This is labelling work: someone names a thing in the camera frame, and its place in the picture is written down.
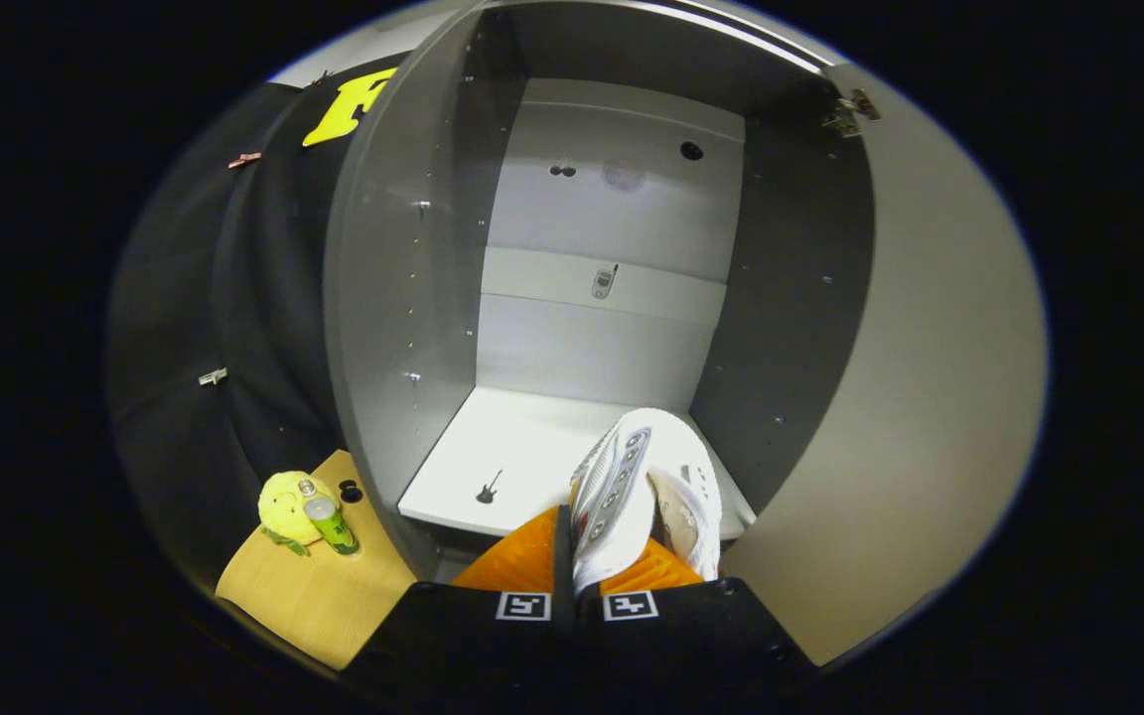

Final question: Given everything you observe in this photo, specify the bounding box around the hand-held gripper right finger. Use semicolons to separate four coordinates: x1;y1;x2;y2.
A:
577;536;821;710

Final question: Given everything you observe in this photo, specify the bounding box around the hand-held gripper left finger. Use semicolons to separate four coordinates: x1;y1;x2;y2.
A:
342;503;579;710

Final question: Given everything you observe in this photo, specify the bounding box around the white shoe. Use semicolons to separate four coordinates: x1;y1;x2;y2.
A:
569;407;724;597

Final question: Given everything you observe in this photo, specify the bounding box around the grey shoe cabinet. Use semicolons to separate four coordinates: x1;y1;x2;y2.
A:
322;0;876;582

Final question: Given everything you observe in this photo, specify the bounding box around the beige shoe cabinet door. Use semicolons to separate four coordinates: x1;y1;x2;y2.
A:
721;62;1050;668

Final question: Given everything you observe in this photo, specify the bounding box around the metal door hinge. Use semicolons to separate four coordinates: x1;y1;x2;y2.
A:
820;87;883;138

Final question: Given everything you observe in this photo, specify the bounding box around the green drink bottle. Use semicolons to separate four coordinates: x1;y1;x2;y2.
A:
298;479;360;557

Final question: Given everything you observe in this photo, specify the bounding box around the yellow plush toy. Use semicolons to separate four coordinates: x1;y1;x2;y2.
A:
257;471;340;555

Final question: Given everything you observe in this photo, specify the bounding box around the black backdrop cloth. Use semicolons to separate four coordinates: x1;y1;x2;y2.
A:
105;55;404;597

